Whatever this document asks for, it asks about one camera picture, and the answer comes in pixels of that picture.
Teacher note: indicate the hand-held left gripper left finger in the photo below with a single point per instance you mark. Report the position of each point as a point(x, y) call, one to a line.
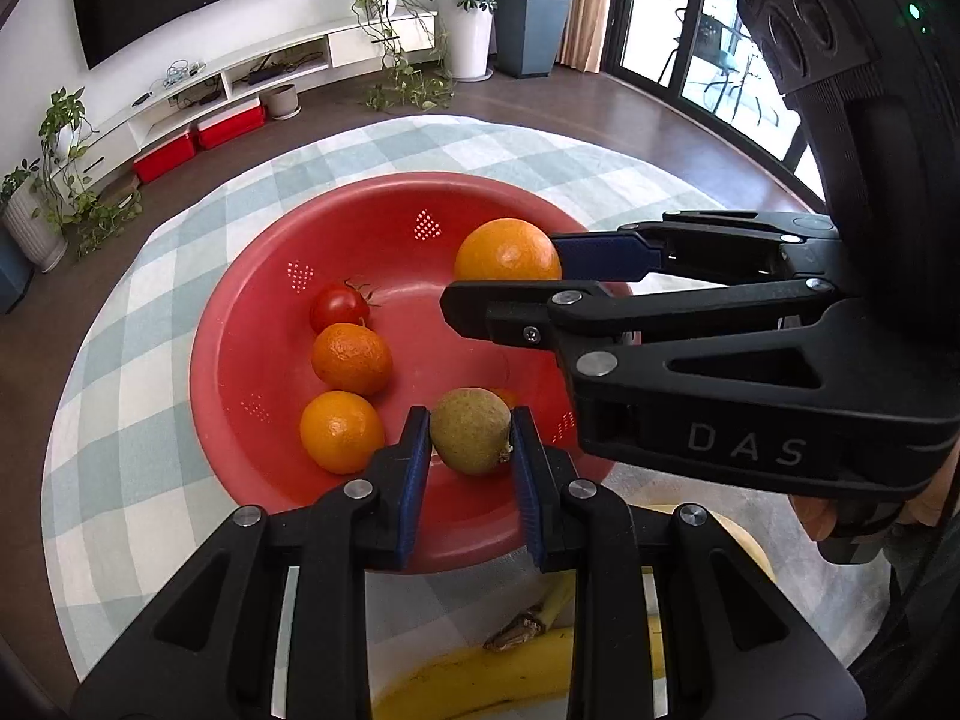
point(412, 495)

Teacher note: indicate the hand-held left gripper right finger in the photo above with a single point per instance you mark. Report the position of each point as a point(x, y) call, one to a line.
point(525, 495)

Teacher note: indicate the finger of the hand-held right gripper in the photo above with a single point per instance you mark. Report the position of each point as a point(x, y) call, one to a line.
point(592, 255)
point(525, 307)

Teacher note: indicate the smooth orange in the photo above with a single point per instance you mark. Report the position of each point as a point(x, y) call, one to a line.
point(341, 431)
point(502, 251)

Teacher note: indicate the small round yellowish fruit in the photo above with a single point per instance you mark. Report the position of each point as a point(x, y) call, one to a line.
point(469, 431)

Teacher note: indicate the wrinkled orange tangerine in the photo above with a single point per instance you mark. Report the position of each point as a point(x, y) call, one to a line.
point(351, 358)

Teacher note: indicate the red tomato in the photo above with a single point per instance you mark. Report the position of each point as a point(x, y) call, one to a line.
point(337, 307)

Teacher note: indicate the red plastic colander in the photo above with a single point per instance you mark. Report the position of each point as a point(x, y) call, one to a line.
point(255, 360)

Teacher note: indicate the person's right forearm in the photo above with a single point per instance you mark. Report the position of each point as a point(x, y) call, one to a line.
point(922, 615)

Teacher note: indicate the person's right hand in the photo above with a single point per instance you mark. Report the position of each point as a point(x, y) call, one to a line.
point(814, 517)

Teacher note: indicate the black outdoor chair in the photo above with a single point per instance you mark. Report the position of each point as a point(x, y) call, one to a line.
point(712, 52)

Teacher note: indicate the large-leaf plant in blue pot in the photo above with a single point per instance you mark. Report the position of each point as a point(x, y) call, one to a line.
point(532, 34)

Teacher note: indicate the beige curtain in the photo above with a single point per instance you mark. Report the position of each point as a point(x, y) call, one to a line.
point(589, 7)

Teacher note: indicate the bushy plant in white pot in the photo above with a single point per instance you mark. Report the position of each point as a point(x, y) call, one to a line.
point(469, 37)

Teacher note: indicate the checkered tablecloth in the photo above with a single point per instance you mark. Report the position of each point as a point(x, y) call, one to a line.
point(150, 390)

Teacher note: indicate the trailing plant on stand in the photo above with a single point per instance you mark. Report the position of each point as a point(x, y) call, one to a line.
point(390, 30)

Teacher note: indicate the small grey pot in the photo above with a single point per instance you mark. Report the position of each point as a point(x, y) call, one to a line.
point(283, 102)

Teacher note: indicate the white television cabinet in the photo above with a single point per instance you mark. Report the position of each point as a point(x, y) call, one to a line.
point(352, 41)

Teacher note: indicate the red storage box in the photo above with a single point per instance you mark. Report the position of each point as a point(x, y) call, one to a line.
point(165, 157)
point(232, 126)

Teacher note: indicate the plant in white ribbed pot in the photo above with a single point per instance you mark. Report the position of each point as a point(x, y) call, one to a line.
point(34, 229)

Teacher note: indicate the trailing ivy plant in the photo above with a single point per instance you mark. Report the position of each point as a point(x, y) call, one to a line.
point(64, 165)

